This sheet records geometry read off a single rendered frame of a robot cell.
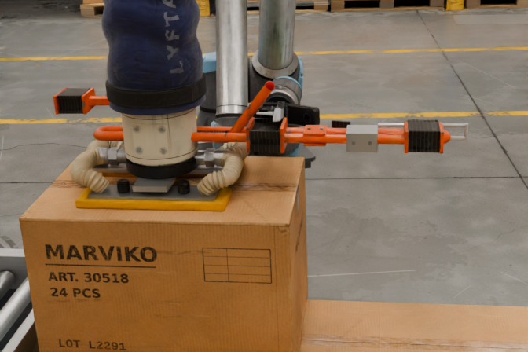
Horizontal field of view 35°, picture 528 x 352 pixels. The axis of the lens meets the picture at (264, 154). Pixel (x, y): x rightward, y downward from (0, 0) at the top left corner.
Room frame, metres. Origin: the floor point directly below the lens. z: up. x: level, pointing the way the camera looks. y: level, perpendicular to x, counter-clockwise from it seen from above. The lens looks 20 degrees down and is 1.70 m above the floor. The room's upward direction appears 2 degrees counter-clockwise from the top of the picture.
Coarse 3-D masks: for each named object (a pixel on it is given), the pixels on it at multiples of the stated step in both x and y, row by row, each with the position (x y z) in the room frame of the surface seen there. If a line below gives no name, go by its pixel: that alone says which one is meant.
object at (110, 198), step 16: (112, 192) 1.73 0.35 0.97; (128, 192) 1.73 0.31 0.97; (144, 192) 1.73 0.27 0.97; (160, 192) 1.72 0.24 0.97; (176, 192) 1.72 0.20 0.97; (192, 192) 1.72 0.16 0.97; (224, 192) 1.72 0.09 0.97; (96, 208) 1.70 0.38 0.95; (112, 208) 1.70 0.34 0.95; (128, 208) 1.69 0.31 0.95; (144, 208) 1.69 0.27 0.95; (160, 208) 1.68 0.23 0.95; (176, 208) 1.68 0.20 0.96; (192, 208) 1.67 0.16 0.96; (208, 208) 1.66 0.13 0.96; (224, 208) 1.66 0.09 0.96
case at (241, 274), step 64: (64, 192) 1.80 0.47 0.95; (256, 192) 1.76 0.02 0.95; (64, 256) 1.66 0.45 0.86; (128, 256) 1.64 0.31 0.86; (192, 256) 1.62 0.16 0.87; (256, 256) 1.60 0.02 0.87; (64, 320) 1.66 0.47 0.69; (128, 320) 1.64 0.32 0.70; (192, 320) 1.62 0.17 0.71; (256, 320) 1.60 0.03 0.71
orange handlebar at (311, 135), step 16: (96, 96) 2.13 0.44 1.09; (112, 128) 1.86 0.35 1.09; (208, 128) 1.83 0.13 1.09; (224, 128) 1.82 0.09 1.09; (288, 128) 1.80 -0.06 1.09; (304, 128) 1.80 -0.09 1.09; (320, 128) 1.77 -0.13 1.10; (336, 128) 1.79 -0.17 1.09; (384, 128) 1.77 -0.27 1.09; (304, 144) 1.75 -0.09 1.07; (320, 144) 1.75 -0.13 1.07
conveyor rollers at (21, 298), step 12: (0, 276) 2.15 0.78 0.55; (12, 276) 2.17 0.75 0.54; (0, 288) 2.10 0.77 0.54; (24, 288) 2.08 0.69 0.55; (12, 300) 2.01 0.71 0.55; (24, 300) 2.03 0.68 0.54; (0, 312) 1.95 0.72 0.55; (12, 312) 1.96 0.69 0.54; (0, 324) 1.89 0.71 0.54; (12, 324) 1.94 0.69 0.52; (0, 336) 1.87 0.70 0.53
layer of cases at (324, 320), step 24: (312, 312) 1.90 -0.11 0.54; (336, 312) 1.90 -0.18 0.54; (360, 312) 1.89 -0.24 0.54; (384, 312) 1.89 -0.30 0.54; (408, 312) 1.88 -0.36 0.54; (432, 312) 1.88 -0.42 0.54; (456, 312) 1.87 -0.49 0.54; (480, 312) 1.87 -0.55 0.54; (504, 312) 1.87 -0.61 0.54; (312, 336) 1.79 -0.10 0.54; (336, 336) 1.78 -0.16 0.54; (360, 336) 1.78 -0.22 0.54; (384, 336) 1.77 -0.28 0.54; (408, 336) 1.77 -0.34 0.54; (432, 336) 1.77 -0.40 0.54; (456, 336) 1.76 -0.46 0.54; (480, 336) 1.76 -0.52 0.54; (504, 336) 1.75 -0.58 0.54
